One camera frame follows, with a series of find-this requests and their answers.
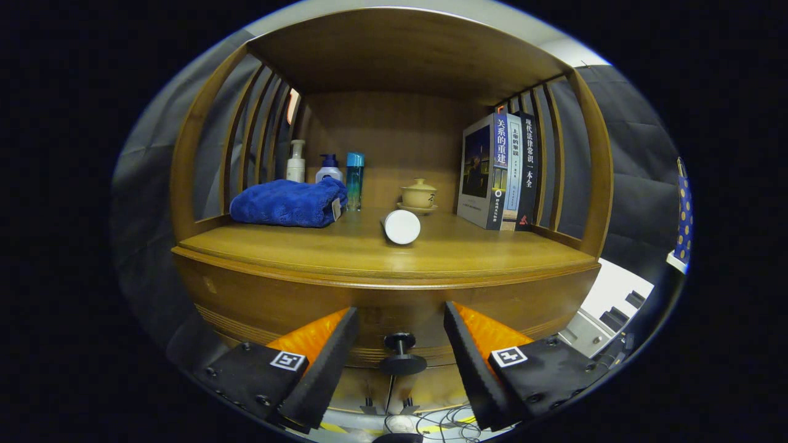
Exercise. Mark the wooden cabinet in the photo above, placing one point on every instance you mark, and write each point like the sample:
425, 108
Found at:
394, 135

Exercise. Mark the book with dark photo cover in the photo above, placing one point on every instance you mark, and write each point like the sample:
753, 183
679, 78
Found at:
477, 172

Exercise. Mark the beige lidded tea cup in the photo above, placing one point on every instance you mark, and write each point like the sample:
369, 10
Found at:
418, 195

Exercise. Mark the wooden countertop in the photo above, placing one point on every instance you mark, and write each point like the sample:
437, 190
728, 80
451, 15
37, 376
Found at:
345, 246

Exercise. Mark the teal clear bottle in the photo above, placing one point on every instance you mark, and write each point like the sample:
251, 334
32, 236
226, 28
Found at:
354, 181

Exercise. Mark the white drawer unit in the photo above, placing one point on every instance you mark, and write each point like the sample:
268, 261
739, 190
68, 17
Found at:
615, 289

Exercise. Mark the white green tube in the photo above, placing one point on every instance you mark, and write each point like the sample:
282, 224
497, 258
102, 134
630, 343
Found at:
401, 227

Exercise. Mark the wooden drawer with black knob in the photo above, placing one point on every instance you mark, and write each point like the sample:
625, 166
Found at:
394, 307

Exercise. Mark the white pump bottle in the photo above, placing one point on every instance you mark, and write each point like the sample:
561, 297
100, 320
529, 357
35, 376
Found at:
296, 167

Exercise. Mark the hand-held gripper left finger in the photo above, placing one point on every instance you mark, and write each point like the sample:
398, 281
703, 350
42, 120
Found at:
326, 363

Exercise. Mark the white lotion bottle blue cap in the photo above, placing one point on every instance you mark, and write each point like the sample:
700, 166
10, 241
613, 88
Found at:
327, 172

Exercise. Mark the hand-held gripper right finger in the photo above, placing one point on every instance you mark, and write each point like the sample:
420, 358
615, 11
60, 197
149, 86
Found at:
471, 363

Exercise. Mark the blue gold-dotted gift bag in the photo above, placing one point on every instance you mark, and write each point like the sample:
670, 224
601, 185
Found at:
684, 215

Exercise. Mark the white side shelf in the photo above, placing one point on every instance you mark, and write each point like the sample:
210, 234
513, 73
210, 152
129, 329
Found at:
677, 261

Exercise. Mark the blue folded towel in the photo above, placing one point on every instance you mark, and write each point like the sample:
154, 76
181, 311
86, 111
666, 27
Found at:
286, 203

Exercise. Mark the wooden cabinet door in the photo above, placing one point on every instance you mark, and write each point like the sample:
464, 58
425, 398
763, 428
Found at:
437, 384
363, 387

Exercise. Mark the thin pale book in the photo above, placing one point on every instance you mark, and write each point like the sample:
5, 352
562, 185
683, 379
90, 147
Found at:
513, 178

